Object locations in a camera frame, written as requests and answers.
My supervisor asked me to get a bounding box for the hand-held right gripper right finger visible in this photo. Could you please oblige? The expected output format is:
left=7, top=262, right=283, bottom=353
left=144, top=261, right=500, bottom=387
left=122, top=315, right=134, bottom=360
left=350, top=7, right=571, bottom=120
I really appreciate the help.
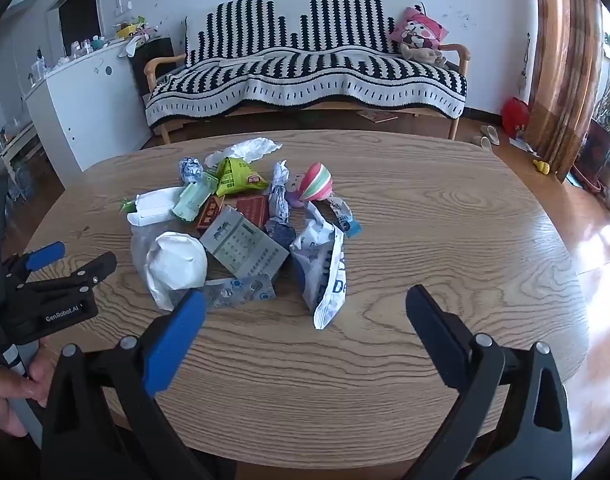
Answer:
left=405, top=284, right=573, bottom=480

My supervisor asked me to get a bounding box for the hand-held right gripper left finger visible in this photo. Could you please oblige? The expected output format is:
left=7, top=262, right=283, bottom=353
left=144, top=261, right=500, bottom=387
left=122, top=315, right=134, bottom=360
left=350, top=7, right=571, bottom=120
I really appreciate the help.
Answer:
left=41, top=289, right=210, bottom=480

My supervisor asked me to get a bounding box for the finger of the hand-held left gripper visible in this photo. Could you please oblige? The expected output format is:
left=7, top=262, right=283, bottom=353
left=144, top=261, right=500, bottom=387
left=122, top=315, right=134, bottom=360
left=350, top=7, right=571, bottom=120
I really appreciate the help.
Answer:
left=2, top=241, right=66, bottom=286
left=15, top=251, right=118, bottom=307

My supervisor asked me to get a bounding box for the clear plastic bag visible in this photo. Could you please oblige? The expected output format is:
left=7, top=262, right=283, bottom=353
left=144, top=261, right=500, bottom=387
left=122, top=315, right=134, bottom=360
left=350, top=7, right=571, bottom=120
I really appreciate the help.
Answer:
left=130, top=220, right=208, bottom=311

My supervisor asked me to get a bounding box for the white paper bowl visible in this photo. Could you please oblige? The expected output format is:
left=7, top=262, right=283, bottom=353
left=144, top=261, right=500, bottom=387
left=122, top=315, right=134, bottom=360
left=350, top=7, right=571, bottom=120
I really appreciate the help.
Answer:
left=147, top=231, right=209, bottom=292

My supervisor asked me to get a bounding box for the clear wrapper blue print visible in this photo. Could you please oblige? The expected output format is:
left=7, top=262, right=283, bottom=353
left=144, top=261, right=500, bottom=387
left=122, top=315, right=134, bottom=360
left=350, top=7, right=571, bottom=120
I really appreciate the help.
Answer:
left=202, top=275, right=277, bottom=310

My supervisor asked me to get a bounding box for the white carton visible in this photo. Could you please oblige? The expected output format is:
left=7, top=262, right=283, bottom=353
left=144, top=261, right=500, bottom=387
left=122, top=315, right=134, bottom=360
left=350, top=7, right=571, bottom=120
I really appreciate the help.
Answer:
left=121, top=186, right=186, bottom=228

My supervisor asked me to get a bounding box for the grey calendar card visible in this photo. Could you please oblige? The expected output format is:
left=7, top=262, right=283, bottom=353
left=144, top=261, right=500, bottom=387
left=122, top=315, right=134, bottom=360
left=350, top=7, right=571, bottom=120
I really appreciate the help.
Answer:
left=199, top=205, right=290, bottom=281

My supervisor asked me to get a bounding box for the light green carton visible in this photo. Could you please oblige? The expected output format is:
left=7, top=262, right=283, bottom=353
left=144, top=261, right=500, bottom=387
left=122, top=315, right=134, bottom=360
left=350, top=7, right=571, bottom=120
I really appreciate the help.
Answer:
left=172, top=172, right=220, bottom=222

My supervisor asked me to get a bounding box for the white blue plastic bag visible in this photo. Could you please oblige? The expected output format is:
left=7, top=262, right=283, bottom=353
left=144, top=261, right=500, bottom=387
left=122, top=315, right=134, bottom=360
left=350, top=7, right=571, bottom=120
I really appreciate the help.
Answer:
left=289, top=202, right=346, bottom=331

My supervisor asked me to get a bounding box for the red gold small box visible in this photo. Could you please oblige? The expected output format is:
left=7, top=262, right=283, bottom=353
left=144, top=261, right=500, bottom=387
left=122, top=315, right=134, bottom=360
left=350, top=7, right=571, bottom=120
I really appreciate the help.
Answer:
left=196, top=196, right=228, bottom=233

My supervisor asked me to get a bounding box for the small blue white packet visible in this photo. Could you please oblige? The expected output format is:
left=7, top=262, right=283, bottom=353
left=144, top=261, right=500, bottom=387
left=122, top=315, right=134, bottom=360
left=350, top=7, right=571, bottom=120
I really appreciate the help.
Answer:
left=326, top=197, right=363, bottom=238

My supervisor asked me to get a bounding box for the silver foil wrapper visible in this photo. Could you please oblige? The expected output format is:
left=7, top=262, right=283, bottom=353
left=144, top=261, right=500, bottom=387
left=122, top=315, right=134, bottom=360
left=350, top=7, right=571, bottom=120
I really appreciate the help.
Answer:
left=179, top=156, right=206, bottom=186

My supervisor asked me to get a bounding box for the dark blue packet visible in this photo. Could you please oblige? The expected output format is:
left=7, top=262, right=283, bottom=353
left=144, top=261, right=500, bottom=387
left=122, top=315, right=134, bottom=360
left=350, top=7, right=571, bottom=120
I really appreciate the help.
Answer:
left=265, top=220, right=296, bottom=251

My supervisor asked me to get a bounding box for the blue white twisted wrapper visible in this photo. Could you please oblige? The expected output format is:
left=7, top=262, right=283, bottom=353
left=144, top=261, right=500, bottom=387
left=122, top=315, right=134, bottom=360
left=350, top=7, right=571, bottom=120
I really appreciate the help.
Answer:
left=267, top=160, right=292, bottom=223

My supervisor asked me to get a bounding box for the purple plastic piece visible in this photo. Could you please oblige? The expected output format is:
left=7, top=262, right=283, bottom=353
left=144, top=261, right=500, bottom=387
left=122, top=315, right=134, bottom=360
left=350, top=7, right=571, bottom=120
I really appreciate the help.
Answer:
left=284, top=172, right=306, bottom=207

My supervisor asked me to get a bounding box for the pink striped cup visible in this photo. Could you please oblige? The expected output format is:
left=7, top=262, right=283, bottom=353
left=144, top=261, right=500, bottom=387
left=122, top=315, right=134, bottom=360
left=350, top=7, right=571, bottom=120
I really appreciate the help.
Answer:
left=296, top=162, right=334, bottom=204

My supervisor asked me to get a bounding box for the white plastic wrapper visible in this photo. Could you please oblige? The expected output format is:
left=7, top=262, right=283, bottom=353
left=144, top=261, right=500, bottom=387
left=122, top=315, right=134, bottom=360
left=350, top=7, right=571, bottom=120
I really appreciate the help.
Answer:
left=205, top=137, right=283, bottom=168

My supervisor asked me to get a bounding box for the person's left hand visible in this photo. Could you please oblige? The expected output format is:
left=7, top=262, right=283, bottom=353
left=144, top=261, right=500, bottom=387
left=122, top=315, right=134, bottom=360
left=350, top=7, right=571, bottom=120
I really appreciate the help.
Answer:
left=0, top=340, right=56, bottom=437

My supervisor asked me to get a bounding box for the white shelf rack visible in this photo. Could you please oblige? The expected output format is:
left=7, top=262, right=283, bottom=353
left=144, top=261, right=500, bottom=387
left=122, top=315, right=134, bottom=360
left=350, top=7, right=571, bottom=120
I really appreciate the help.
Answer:
left=0, top=120, right=40, bottom=201

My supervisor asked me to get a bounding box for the white cabinet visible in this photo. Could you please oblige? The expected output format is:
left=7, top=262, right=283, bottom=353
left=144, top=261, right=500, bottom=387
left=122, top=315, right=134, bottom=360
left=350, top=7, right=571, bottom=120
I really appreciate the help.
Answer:
left=25, top=37, right=153, bottom=173

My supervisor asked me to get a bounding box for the group of small bottles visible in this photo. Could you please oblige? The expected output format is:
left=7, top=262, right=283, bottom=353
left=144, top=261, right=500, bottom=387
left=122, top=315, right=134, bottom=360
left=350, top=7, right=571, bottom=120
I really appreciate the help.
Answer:
left=30, top=34, right=108, bottom=78

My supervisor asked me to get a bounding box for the wooden sofa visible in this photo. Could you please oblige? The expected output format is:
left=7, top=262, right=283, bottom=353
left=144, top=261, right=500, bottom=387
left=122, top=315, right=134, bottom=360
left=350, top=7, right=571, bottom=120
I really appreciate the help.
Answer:
left=144, top=0, right=472, bottom=143

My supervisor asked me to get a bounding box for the flat book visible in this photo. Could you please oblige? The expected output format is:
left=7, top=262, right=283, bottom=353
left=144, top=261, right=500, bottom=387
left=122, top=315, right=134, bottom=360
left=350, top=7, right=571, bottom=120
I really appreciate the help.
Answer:
left=357, top=107, right=400, bottom=123

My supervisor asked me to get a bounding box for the black box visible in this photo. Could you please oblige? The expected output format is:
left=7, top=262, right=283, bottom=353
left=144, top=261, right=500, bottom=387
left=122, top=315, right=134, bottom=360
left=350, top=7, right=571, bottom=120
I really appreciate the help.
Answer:
left=127, top=36, right=176, bottom=96

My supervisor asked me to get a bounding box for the potted plant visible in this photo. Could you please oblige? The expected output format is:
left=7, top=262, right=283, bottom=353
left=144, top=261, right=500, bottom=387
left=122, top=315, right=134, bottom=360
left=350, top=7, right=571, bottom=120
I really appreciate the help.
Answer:
left=575, top=35, right=610, bottom=196

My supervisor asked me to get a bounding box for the brown plush toy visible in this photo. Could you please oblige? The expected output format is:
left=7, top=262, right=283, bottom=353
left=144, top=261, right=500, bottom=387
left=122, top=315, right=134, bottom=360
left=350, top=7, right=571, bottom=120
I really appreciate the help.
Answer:
left=400, top=40, right=448, bottom=67

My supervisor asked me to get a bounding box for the black white striped blanket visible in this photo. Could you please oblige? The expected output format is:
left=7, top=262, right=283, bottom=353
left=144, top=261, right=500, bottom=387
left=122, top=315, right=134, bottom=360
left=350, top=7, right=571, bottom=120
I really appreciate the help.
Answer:
left=145, top=0, right=468, bottom=128

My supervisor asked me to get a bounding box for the brown striped curtain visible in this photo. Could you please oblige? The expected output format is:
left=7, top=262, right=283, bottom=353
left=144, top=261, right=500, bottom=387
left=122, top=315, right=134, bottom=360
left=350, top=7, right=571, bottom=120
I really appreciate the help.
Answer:
left=527, top=0, right=606, bottom=181

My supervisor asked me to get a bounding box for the pink cartoon cushion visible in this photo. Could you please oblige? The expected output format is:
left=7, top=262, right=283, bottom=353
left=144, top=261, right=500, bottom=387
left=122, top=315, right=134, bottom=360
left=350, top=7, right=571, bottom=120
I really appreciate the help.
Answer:
left=389, top=6, right=450, bottom=53

